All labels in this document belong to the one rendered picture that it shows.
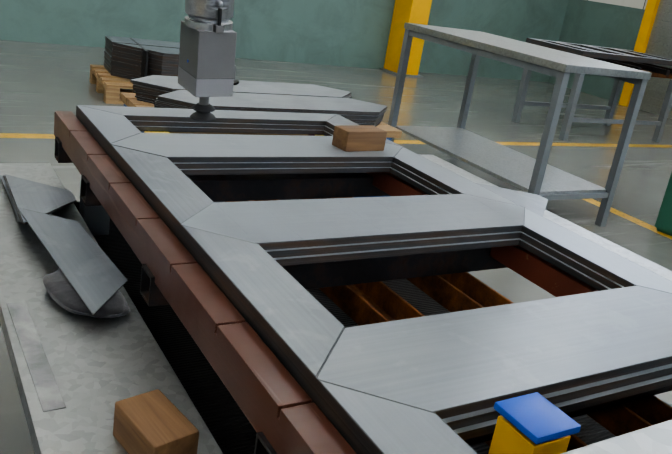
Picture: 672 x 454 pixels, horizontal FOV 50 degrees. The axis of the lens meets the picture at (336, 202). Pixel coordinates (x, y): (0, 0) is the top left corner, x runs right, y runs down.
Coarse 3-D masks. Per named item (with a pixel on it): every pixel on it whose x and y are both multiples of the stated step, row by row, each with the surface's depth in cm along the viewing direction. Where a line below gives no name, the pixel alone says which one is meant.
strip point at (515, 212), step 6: (474, 198) 152; (480, 198) 152; (486, 204) 149; (492, 204) 149; (498, 204) 150; (504, 204) 151; (510, 204) 151; (498, 210) 146; (504, 210) 147; (510, 210) 147; (516, 210) 148; (522, 210) 149; (510, 216) 143; (516, 216) 144; (522, 216) 145; (522, 222) 141
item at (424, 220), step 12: (384, 204) 138; (396, 204) 139; (408, 204) 141; (408, 216) 134; (420, 216) 135; (432, 216) 136; (420, 228) 128; (432, 228) 129; (444, 228) 130; (456, 228) 131
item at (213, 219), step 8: (208, 208) 121; (216, 208) 122; (192, 216) 117; (200, 216) 117; (208, 216) 118; (216, 216) 118; (224, 216) 119; (200, 224) 114; (208, 224) 114; (216, 224) 115; (224, 224) 116; (232, 224) 116; (216, 232) 112; (224, 232) 112; (232, 232) 113; (240, 232) 113; (248, 240) 111
